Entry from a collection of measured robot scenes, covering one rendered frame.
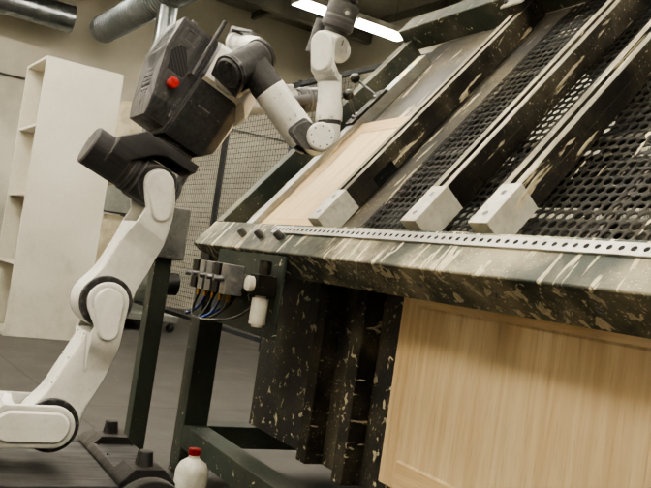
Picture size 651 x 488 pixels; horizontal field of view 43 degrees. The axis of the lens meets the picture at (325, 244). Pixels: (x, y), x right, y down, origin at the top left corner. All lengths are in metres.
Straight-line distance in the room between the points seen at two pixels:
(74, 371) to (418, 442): 0.93
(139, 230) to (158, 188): 0.13
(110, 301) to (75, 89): 4.31
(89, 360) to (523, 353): 1.14
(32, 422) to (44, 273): 4.16
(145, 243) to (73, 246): 4.12
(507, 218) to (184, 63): 1.05
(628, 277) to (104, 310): 1.39
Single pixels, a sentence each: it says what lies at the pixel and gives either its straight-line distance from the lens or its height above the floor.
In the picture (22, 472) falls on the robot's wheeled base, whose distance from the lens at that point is 2.30.
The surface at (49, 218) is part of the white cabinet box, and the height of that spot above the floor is 0.88.
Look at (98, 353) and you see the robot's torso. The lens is 2.30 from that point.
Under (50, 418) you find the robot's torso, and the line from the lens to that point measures 2.29.
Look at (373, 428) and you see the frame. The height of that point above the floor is 0.37.
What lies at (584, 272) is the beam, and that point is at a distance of 1.44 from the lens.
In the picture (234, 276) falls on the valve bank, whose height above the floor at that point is 0.73.
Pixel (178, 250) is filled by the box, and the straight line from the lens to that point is 2.87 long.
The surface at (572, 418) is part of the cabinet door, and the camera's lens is 1.77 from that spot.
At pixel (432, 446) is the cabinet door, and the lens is 2.11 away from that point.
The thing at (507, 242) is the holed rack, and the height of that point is 0.89.
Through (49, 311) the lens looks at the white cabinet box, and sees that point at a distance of 6.43.
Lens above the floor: 0.78
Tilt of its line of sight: 2 degrees up
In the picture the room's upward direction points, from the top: 8 degrees clockwise
